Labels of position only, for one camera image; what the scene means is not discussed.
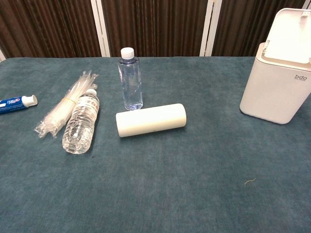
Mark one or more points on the crinkled clear labelled water bottle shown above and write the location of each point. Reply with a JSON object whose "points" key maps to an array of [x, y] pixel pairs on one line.
{"points": [[80, 123]]}

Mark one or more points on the tall clear smooth water bottle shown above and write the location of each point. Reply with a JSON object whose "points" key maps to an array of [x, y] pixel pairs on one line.
{"points": [[130, 85]]}

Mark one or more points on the white cylindrical roll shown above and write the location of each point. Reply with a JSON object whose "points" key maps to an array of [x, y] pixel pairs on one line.
{"points": [[150, 120]]}

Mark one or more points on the blue toothpaste tube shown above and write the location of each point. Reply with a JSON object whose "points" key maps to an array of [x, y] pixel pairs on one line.
{"points": [[12, 104]]}

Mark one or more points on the bundle of wrapped plastic straws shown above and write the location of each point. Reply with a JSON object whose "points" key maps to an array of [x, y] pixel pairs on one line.
{"points": [[62, 106]]}

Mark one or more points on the small pale thread scrap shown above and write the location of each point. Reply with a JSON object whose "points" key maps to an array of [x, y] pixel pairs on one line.
{"points": [[250, 181]]}

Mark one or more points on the white trash bin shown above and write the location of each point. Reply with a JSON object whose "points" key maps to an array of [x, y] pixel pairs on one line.
{"points": [[274, 87]]}

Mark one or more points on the blue-green velvet tablecloth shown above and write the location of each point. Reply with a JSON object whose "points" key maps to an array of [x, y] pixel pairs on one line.
{"points": [[155, 182]]}

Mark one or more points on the brown folding screen panel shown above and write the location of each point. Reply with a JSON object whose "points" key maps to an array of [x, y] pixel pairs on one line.
{"points": [[155, 24], [252, 24], [48, 26]]}

